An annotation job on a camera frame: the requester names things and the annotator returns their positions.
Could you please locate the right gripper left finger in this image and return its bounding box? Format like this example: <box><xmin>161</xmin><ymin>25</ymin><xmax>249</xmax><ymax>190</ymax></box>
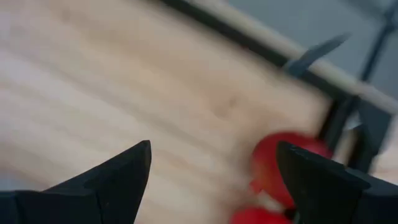
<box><xmin>0</xmin><ymin>139</ymin><xmax>152</xmax><ymax>224</ymax></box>

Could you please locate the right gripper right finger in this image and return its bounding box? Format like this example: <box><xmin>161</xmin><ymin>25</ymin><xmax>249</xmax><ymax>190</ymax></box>
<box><xmin>275</xmin><ymin>141</ymin><xmax>398</xmax><ymax>224</ymax></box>

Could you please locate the red apple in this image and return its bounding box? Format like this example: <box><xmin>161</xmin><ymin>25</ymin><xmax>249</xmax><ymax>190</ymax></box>
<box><xmin>250</xmin><ymin>132</ymin><xmax>333</xmax><ymax>209</ymax></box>

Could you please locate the black metal table frame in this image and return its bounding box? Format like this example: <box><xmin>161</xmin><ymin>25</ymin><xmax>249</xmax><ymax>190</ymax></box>
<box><xmin>160</xmin><ymin>0</ymin><xmax>398</xmax><ymax>175</ymax></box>

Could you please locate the grey desk frame leg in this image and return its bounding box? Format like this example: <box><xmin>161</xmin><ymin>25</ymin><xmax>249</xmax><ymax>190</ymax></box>
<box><xmin>359</xmin><ymin>0</ymin><xmax>398</xmax><ymax>83</ymax></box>

